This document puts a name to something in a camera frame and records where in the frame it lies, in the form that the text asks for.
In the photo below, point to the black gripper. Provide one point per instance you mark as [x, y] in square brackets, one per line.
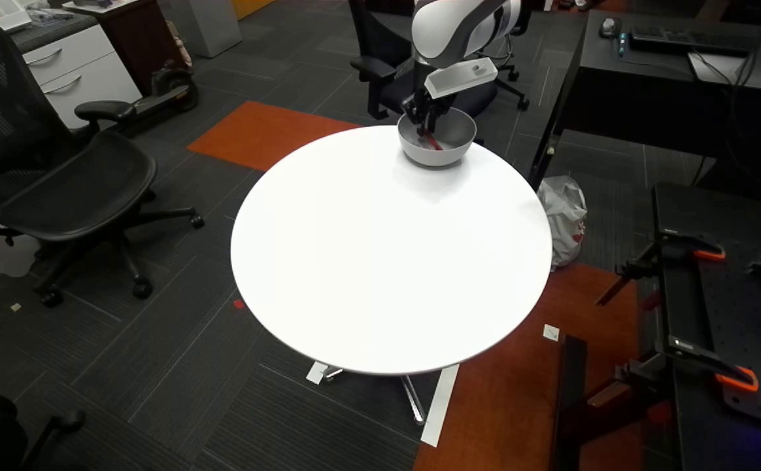
[423, 100]

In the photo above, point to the red pen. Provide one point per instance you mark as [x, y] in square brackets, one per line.
[435, 143]

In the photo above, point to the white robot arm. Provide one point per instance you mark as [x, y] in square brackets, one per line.
[458, 26]

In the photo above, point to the grey round bowl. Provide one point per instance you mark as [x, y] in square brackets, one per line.
[449, 144]

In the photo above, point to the clear plastic bag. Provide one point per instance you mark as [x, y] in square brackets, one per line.
[564, 219]

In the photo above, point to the computer mouse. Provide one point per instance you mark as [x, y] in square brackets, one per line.
[607, 26]

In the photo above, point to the black desk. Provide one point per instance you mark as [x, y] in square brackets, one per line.
[641, 88]

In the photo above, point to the small white paper tag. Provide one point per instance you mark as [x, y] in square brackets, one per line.
[550, 334]

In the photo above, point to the grey metal cabinet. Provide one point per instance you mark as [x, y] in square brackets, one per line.
[199, 25]

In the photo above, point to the dark keyboard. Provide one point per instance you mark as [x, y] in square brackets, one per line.
[671, 37]

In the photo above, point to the black electric scooter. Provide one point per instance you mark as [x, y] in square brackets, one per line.
[166, 93]

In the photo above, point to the white table base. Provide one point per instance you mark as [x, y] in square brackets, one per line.
[441, 402]

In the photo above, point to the dark wooden cabinet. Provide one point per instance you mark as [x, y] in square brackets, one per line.
[140, 34]

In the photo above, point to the white drawer cabinet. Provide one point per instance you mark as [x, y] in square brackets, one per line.
[80, 75]

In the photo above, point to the black mesh office chair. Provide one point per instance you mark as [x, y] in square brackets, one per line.
[67, 187]

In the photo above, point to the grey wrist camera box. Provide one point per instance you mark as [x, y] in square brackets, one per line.
[458, 80]

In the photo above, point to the black upright post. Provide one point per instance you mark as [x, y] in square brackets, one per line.
[572, 410]

